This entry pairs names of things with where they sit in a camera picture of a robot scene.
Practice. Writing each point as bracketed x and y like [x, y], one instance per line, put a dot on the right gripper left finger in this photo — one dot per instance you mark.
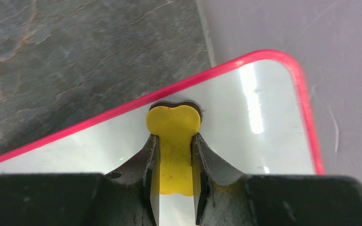
[129, 195]

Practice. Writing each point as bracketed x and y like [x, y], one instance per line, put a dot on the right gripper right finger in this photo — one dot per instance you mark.
[219, 189]

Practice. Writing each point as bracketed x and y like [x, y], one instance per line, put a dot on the yellow bone-shaped eraser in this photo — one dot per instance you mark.
[175, 124]

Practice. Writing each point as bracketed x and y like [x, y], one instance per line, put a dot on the pink-framed whiteboard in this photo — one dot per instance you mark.
[256, 114]

